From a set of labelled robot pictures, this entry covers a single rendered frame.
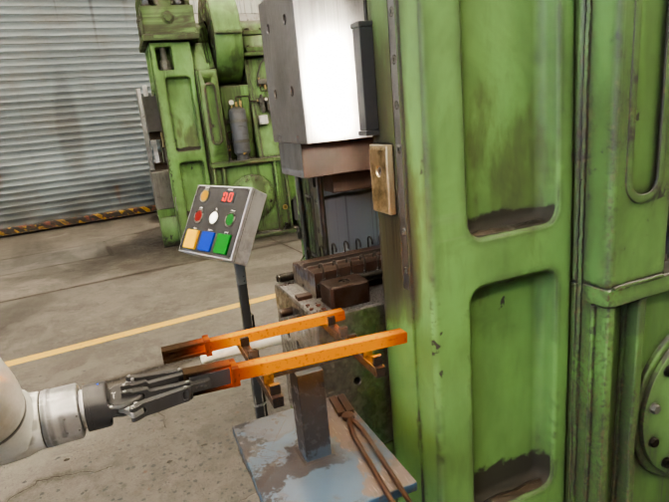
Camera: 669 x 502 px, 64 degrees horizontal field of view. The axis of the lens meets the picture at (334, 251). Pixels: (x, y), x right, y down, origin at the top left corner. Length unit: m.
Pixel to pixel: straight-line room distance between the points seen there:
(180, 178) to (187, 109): 0.79
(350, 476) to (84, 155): 8.51
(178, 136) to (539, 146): 5.31
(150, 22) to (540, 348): 5.53
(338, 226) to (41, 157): 7.82
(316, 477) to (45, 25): 8.77
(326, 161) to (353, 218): 0.40
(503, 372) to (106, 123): 8.42
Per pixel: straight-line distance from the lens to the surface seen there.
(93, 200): 9.43
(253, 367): 0.99
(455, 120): 1.23
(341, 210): 1.83
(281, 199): 6.56
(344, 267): 1.58
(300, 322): 1.26
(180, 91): 6.43
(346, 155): 1.53
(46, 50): 9.42
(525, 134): 1.43
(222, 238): 1.99
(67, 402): 0.95
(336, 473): 1.22
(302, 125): 1.45
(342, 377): 1.53
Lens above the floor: 1.45
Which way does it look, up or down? 15 degrees down
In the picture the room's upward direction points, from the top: 5 degrees counter-clockwise
